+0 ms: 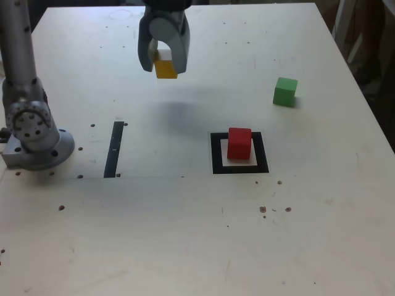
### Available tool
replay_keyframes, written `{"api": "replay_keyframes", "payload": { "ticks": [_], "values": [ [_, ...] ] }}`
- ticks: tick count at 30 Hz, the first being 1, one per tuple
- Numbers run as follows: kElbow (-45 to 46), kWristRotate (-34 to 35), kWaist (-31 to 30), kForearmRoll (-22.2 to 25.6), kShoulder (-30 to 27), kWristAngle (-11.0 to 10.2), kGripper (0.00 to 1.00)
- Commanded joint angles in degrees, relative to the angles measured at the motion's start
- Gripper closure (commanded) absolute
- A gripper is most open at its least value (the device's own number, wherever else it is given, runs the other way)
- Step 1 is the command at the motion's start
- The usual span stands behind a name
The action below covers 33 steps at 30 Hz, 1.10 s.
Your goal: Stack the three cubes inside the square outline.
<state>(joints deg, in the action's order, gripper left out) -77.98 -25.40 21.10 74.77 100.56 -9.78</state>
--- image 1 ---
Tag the black tape square outline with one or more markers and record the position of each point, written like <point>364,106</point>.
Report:
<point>216,154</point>

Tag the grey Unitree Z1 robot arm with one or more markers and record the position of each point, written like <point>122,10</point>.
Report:
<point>17,46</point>

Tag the black tape strip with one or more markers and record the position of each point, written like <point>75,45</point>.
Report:
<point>112,151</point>

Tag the yellow cube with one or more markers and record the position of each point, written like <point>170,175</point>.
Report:
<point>165,69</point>

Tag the red cube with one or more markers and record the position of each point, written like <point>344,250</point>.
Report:
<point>239,145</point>

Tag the green cube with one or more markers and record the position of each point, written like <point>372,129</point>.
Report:
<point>284,92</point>

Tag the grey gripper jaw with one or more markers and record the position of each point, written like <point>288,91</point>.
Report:
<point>182,49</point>
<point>143,49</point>

